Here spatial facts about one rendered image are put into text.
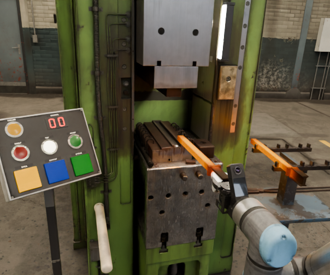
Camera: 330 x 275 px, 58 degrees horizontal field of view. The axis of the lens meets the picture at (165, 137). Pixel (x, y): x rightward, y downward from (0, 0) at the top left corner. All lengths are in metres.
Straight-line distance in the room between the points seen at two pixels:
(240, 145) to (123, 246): 0.88
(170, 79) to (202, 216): 0.72
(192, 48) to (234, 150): 0.67
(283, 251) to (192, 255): 0.98
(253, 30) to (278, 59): 6.40
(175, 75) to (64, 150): 0.56
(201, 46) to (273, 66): 6.68
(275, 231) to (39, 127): 0.85
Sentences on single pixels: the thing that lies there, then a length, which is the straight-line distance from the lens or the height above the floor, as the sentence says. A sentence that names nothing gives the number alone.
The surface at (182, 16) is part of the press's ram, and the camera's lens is 1.31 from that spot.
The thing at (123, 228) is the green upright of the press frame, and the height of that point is 0.46.
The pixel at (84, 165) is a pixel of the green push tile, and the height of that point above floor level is 1.01.
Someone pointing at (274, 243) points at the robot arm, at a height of 1.06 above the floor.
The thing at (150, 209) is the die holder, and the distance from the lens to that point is 1.46.
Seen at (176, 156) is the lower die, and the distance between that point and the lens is 1.43.
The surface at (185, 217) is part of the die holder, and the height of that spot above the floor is 0.63.
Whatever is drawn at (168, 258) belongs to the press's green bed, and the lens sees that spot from 1.68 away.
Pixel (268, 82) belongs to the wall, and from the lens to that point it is 7.99.
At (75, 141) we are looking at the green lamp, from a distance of 1.20.
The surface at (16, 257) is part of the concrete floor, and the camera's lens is 2.43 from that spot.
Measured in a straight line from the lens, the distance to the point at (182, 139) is 1.31.
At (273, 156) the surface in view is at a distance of 1.42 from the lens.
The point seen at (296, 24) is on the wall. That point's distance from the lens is 8.12.
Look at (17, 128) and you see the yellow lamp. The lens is 1.16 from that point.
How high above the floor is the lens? 1.50
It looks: 20 degrees down
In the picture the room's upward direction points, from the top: 2 degrees clockwise
